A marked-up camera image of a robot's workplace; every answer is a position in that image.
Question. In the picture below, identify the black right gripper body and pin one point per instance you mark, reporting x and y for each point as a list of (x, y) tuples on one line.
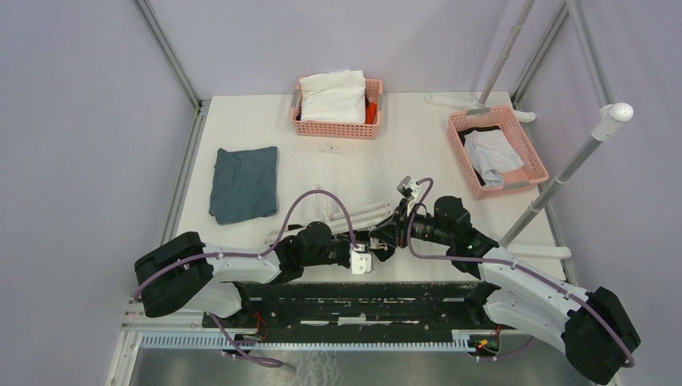
[(424, 228)]

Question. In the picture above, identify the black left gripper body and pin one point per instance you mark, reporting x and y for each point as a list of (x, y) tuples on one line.
[(334, 252)]

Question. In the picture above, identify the white clip hanger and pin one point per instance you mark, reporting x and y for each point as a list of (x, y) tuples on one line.
[(330, 214)]

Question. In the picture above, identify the pink basket with underwear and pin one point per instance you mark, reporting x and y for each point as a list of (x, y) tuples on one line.
[(504, 117)]

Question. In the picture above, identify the pink basket with white cloth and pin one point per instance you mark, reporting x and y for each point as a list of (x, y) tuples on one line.
[(374, 94)]

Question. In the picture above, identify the black underwear beige waistband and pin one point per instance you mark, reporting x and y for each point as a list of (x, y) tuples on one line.
[(365, 243)]

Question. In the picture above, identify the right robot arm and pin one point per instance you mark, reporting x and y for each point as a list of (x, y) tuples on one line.
[(591, 328)]

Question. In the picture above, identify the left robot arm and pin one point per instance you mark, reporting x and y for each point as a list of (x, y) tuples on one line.
[(187, 273)]

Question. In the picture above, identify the light grey underwear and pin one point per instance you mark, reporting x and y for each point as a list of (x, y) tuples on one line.
[(490, 154)]

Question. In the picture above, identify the small white loose clip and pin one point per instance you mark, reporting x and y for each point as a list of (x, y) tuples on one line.
[(330, 150)]

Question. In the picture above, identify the folded blue-grey cloth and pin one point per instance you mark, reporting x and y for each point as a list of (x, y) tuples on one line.
[(244, 185)]

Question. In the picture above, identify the white crumpled cloth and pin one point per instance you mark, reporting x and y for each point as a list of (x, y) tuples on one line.
[(334, 97)]

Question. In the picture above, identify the metal drying rack stand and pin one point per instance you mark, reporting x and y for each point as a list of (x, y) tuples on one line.
[(612, 114)]

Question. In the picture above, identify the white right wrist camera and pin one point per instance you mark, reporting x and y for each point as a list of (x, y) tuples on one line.
[(410, 188)]

